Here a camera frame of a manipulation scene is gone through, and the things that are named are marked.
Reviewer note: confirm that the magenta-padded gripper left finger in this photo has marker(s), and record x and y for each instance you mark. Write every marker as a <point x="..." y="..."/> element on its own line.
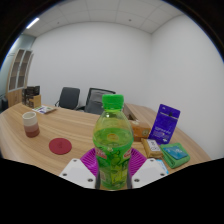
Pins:
<point x="76" y="171"/>

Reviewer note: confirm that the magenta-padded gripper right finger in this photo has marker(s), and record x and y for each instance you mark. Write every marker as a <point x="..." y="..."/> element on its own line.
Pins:
<point x="148" y="171"/>

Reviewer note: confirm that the green drink bottle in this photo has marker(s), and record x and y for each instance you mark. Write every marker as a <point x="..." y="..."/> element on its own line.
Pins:
<point x="112" y="146"/>

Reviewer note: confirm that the small light blue box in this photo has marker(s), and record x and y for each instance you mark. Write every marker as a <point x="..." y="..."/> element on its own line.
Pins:
<point x="163" y="165"/>

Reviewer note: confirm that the tan box with white label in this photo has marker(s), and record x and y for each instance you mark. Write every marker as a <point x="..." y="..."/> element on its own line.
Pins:
<point x="152" y="148"/>

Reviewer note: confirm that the flat round red coaster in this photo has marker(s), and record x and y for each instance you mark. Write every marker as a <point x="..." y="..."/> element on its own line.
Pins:
<point x="60" y="146"/>

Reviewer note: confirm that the blue flat packet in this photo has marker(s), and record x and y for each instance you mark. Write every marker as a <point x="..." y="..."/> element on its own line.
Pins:
<point x="174" y="153"/>

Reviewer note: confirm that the green folded cloth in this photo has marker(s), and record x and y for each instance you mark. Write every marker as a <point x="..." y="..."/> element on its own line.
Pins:
<point x="181" y="162"/>

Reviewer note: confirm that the orange cardboard box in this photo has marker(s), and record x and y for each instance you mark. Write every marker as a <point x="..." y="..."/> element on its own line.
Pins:
<point x="141" y="130"/>

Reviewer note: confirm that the purple hanging package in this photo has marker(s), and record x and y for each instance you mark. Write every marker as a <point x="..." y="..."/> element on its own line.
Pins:
<point x="165" y="124"/>

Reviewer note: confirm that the wooden side desk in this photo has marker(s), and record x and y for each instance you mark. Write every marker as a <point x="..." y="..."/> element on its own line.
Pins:
<point x="130" y="111"/>

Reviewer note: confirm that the white and brown cup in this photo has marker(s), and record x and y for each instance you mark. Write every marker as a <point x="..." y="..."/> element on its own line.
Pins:
<point x="30" y="125"/>

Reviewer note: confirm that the white printed leaflet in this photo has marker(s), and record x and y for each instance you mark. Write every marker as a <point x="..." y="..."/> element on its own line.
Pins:
<point x="44" y="109"/>

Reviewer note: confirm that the black mesh-back office chair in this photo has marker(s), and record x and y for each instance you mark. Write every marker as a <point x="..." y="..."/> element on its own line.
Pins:
<point x="93" y="101"/>

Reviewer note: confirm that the dark grey padded office chair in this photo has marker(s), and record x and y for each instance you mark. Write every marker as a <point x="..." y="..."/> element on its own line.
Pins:
<point x="68" y="97"/>

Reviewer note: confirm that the brown cardboard box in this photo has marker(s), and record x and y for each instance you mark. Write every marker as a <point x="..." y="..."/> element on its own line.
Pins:
<point x="36" y="101"/>

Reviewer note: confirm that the wooden shelf unit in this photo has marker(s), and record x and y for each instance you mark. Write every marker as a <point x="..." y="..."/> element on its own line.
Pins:
<point x="18" y="76"/>

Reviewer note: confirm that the long ceiling light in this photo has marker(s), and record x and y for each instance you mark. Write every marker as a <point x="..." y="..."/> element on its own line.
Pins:
<point x="32" y="23"/>

